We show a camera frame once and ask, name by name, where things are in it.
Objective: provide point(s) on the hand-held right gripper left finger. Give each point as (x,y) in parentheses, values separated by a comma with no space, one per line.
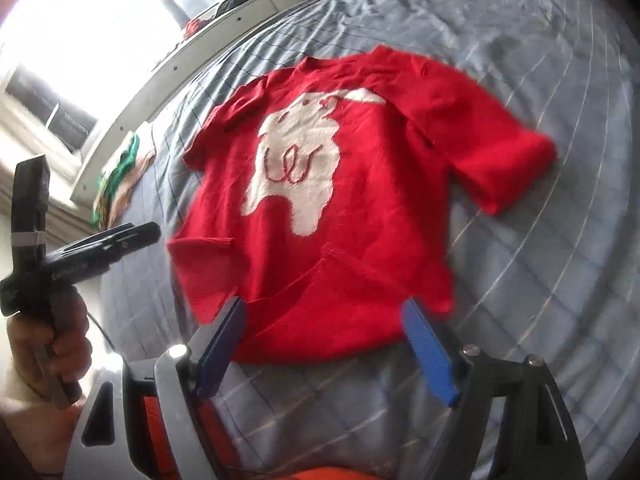
(222,355)

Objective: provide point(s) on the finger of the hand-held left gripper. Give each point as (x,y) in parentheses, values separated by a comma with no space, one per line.
(137,236)

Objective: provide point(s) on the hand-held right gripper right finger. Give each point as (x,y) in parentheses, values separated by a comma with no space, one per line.
(430,355)

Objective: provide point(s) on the red sweater with white print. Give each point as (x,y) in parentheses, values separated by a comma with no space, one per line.
(300,220)

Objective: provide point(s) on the person's left hand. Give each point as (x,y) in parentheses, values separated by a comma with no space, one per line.
(72,350)

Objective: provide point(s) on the green patterned cloth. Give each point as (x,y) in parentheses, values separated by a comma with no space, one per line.
(122,165)

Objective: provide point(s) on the white headboard shelf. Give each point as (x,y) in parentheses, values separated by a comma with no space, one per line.
(150,95)

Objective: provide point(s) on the bright window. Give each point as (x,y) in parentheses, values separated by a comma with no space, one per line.
(75,60)

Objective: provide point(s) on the small red item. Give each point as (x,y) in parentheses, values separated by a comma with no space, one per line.
(195,27)

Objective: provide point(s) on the dark cloth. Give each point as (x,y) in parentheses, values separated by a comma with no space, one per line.
(240,0)

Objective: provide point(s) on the blue plaid bed sheet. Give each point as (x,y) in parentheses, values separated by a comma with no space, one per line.
(525,85)

